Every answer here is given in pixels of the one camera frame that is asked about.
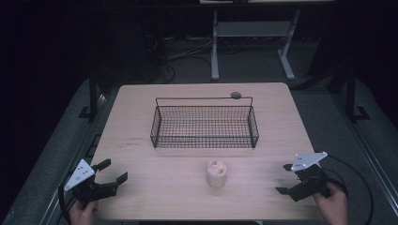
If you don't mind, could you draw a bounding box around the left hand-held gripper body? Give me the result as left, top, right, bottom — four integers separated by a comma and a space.
63, 158, 118, 208

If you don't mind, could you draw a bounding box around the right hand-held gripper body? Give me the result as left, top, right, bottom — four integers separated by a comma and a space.
288, 151, 331, 203

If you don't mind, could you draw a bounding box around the beige lotus root piece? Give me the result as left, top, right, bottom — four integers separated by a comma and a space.
207, 159, 227, 188

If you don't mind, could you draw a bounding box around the black wire basket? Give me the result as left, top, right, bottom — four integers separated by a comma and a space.
149, 96, 260, 149

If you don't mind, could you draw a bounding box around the person's left hand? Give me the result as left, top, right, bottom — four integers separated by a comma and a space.
69, 200, 100, 225

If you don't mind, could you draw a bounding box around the person's right hand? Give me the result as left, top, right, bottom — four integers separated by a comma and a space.
313, 182, 349, 225

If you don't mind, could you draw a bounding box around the black metal stand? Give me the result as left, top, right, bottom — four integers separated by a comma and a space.
328, 64, 371, 124
78, 67, 107, 123

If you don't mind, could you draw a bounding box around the black cable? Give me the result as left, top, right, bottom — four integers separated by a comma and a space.
57, 173, 75, 225
322, 155, 375, 225

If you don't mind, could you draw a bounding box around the bundle of floor cables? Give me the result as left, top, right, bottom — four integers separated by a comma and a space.
145, 34, 217, 84

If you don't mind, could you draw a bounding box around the white metal desk frame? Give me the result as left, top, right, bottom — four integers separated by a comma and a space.
210, 8, 301, 83

